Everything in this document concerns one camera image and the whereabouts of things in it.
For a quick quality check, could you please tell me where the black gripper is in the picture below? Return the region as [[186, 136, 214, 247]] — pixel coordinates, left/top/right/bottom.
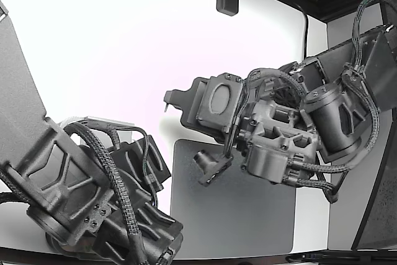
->
[[92, 136, 184, 265], [164, 74, 324, 184]]

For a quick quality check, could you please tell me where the grey work mat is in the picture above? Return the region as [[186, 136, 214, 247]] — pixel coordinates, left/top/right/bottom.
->
[[169, 139, 296, 255]]

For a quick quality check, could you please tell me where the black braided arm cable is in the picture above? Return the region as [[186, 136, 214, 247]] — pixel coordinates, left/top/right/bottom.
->
[[60, 120, 149, 265]]

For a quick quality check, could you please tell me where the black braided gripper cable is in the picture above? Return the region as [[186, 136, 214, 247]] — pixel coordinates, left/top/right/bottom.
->
[[246, 68, 310, 101]]

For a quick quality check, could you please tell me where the thin black power cable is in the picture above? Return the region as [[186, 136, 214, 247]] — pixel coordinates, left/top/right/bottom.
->
[[291, 2, 310, 61]]

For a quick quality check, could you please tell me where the black braided wrist cable bundle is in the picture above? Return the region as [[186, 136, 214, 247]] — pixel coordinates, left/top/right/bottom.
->
[[279, 91, 383, 204]]

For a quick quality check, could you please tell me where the black braided loop cable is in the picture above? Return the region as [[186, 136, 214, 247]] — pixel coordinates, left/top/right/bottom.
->
[[352, 0, 392, 74]]

